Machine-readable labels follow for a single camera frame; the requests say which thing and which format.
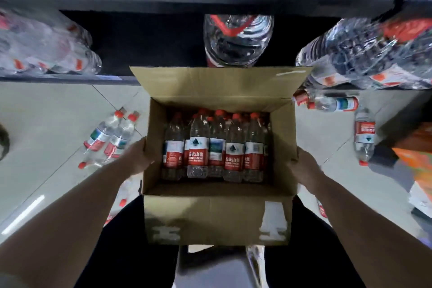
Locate person's left hand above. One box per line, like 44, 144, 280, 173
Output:
116, 135, 154, 177

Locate person's right hand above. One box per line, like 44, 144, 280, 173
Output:
290, 146, 326, 196

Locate red-label water bottles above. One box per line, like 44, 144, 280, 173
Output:
161, 108, 272, 183

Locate brown cardboard box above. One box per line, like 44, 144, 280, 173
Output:
130, 66, 313, 246

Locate person's left forearm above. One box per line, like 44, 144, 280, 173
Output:
0, 159, 135, 288

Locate person's right forearm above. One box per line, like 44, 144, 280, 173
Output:
314, 176, 432, 288

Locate person's right leg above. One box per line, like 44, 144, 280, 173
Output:
265, 196, 367, 288

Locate person's leg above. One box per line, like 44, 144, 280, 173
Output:
265, 196, 367, 288
74, 195, 180, 288

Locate person's left leg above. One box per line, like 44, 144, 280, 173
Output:
74, 195, 180, 288

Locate large jugs group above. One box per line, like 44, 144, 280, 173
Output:
295, 17, 432, 91

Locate large bottles group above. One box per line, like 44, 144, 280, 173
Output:
0, 7, 103, 76

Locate orange gift carton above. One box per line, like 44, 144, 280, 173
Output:
392, 125, 432, 197

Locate grey plastic stool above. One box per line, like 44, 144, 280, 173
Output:
175, 245, 261, 288

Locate large red-handled water jug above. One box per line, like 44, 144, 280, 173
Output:
203, 14, 275, 68

